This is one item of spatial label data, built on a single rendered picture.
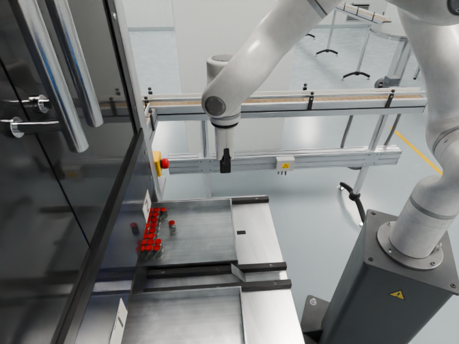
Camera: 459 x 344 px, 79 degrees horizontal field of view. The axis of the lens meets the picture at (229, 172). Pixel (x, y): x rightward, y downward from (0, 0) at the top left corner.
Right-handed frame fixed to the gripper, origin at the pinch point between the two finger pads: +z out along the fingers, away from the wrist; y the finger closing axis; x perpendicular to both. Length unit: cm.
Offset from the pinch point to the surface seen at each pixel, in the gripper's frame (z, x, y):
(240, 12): -21, 22, -143
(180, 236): 22.0, -15.3, 7.3
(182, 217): 22.0, -15.3, -1.2
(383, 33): 19, 200, -261
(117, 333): 7.5, -24.4, 42.2
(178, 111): 20, -20, -83
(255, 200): 20.6, 11.5, -5.9
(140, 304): 21.9, -24.8, 28.9
